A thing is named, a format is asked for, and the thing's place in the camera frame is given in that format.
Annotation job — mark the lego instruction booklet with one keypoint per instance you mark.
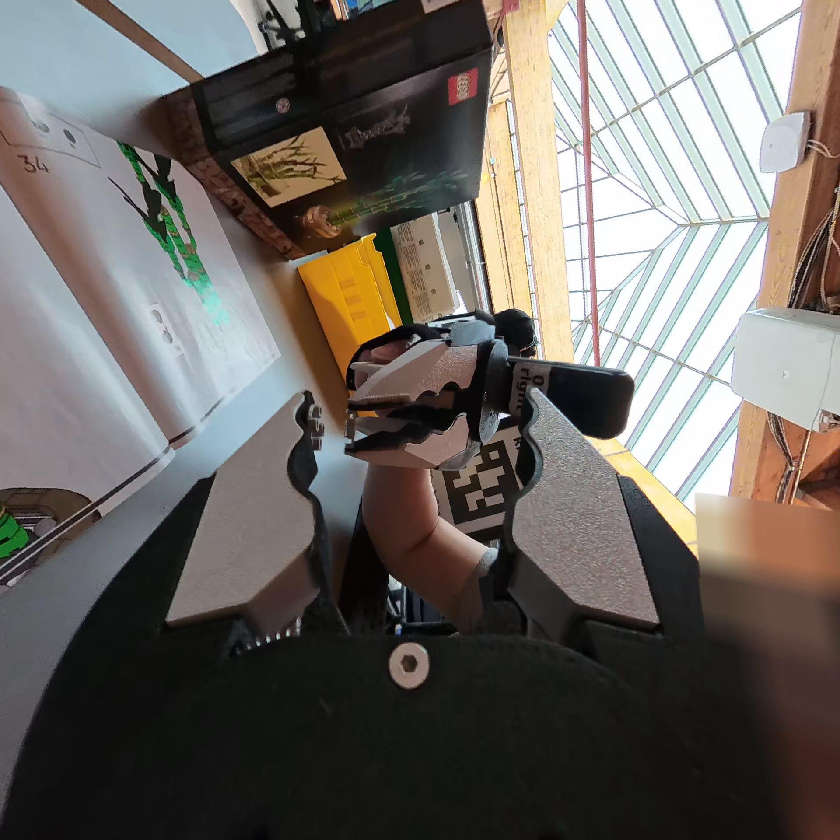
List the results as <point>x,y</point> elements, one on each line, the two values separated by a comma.
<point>79,295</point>

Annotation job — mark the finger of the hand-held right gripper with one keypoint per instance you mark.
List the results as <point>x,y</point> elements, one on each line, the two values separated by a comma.
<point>420,449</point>
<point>433,371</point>

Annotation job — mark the green plastic bin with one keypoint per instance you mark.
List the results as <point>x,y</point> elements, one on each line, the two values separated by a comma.
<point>394,275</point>

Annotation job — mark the black lego set box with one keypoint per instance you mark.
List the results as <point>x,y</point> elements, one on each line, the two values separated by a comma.
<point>367,98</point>

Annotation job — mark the yellow plastic bin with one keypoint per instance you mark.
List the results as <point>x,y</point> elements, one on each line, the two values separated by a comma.
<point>348,295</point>

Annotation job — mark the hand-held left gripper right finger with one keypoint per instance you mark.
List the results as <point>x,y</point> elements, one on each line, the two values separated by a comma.
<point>577,538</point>

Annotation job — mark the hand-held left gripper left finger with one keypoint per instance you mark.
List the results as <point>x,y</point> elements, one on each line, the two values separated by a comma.
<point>249,531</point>

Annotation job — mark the red ceiling pipe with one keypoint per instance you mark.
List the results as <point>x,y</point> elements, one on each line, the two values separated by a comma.
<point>589,197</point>

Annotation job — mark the person's right forearm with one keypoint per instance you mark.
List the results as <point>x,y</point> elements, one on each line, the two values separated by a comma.
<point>407,525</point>

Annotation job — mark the person's right hand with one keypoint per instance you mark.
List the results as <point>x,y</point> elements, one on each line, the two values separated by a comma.
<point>387,354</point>

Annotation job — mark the white printed cardboard box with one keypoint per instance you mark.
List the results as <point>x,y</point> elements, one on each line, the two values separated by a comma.
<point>423,269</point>

